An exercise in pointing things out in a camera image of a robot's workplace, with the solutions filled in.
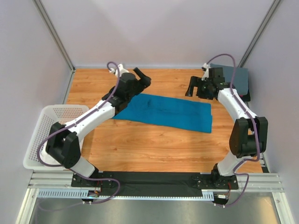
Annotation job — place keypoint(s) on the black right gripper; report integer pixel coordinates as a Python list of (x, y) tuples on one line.
[(195, 81)]

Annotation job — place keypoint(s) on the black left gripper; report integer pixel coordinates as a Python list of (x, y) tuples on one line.
[(145, 82)]

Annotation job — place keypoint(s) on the blue t shirt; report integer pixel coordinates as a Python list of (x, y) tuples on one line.
[(171, 112)]

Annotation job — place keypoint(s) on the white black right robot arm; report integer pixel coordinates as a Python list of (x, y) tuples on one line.
[(249, 134)]

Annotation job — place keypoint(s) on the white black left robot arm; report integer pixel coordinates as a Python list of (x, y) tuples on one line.
[(63, 142)]

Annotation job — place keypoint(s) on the white plastic laundry basket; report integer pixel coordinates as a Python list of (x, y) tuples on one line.
[(48, 116)]

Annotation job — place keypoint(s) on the white t shirt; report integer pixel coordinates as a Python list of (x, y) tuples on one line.
[(46, 158)]

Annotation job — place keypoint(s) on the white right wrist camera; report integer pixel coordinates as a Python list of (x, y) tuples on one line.
[(205, 68)]

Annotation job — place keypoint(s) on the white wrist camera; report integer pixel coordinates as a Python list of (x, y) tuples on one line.
[(205, 68), (118, 71)]

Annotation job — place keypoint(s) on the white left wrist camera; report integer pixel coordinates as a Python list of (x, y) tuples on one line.
[(118, 71)]

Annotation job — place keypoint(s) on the right aluminium corner post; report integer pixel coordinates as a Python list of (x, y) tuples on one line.
[(259, 32)]

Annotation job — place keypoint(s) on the aluminium corner post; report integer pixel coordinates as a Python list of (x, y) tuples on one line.
[(259, 32), (51, 28)]

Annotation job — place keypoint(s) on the left aluminium corner post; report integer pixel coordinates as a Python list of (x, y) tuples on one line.
[(51, 28)]

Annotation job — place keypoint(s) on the slotted grey cable duct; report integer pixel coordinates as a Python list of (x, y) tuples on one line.
[(88, 194)]

